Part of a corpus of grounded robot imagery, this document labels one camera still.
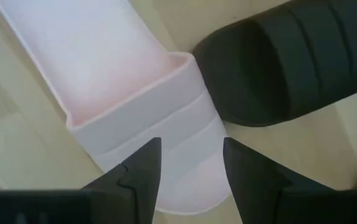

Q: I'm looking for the black rubber slide sandal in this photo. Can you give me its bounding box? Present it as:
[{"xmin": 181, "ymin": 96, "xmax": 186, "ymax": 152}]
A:
[{"xmin": 192, "ymin": 0, "xmax": 357, "ymax": 128}]

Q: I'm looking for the pink rubber slide sandal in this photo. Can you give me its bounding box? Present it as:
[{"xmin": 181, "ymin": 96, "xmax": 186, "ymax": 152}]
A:
[{"xmin": 0, "ymin": 0, "xmax": 232, "ymax": 215}]

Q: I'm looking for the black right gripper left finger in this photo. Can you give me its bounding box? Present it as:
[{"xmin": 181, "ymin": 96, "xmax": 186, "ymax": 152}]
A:
[{"xmin": 0, "ymin": 137, "xmax": 162, "ymax": 224}]

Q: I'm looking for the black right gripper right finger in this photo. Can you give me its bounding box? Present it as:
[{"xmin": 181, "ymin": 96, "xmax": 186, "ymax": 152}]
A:
[{"xmin": 223, "ymin": 137, "xmax": 357, "ymax": 224}]

